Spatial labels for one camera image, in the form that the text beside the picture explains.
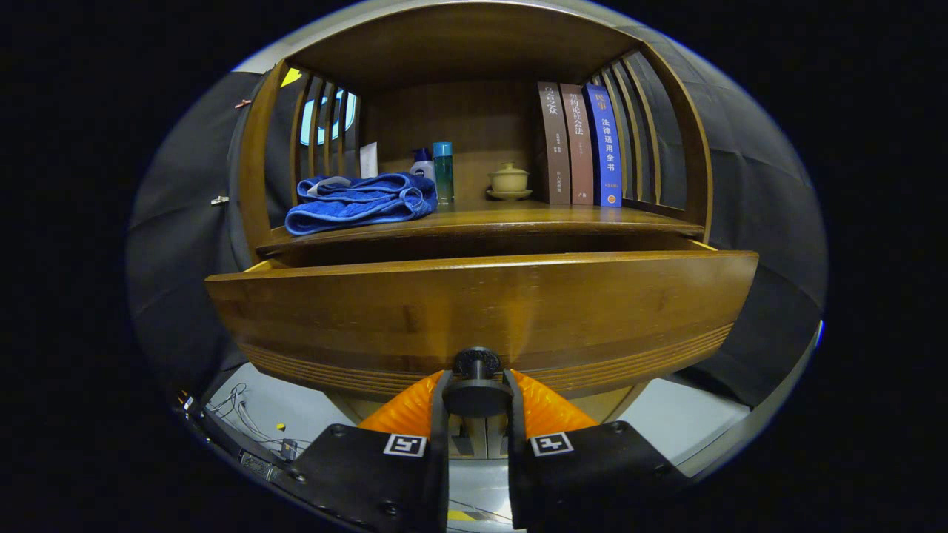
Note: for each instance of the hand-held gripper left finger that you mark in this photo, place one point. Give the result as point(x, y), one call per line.
point(440, 474)

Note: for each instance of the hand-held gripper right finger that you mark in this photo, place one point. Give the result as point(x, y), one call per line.
point(516, 481)

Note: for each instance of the wooden drawer with black knob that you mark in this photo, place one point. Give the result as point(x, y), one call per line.
point(481, 303)

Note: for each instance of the wooden countertop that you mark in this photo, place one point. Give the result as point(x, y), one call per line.
point(518, 218)

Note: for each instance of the brown wooden cabinet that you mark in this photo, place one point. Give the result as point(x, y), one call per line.
point(459, 126)

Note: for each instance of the blue folded towel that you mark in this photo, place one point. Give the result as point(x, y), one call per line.
point(355, 211)

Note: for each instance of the beige saucer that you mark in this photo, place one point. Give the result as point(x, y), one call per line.
point(509, 195)

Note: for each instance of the teal transparent bottle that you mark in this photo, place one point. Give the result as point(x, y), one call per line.
point(443, 174)

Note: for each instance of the beige lidded teacup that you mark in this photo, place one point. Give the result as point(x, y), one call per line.
point(509, 180)

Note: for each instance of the white bottle with blue cap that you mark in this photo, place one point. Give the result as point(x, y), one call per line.
point(422, 172)

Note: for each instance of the dark brown book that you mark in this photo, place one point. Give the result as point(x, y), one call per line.
point(552, 148)

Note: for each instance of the reddish brown book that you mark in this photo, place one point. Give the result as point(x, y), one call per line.
point(579, 148)

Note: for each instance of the blue book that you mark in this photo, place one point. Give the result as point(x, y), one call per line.
point(606, 148)

